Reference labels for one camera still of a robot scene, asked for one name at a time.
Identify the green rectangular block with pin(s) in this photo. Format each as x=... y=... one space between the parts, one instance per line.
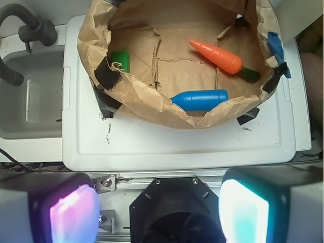
x=121 y=60

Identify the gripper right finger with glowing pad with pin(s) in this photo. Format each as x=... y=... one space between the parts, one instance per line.
x=272 y=204

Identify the grey toy faucet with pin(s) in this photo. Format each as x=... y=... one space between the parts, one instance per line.
x=34 y=29

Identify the blue toy bottle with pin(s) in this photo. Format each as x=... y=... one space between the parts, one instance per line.
x=200 y=100

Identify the blue painter tape strip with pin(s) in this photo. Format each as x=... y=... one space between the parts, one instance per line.
x=275 y=44

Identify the orange toy carrot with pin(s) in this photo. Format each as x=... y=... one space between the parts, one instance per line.
x=225 y=60

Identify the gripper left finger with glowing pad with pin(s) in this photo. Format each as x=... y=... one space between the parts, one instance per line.
x=48 y=207

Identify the brown paper bag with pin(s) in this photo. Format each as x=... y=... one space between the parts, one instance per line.
x=156 y=35

